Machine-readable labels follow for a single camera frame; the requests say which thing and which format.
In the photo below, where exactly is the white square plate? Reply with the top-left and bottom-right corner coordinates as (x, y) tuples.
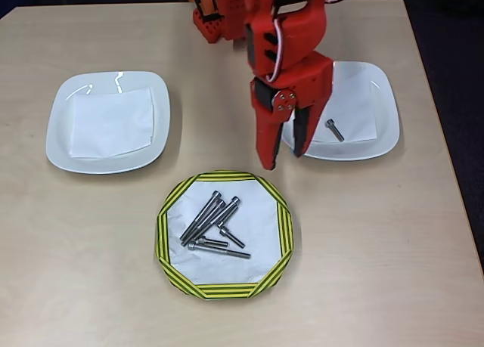
(279, 61), (401, 162)
(45, 70), (171, 175)

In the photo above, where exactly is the white red servo cable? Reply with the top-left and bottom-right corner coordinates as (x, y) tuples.
(269, 17), (286, 82)

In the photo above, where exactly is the yellow black striped paper plate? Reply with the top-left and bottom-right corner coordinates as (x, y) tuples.
(154, 169), (295, 301)

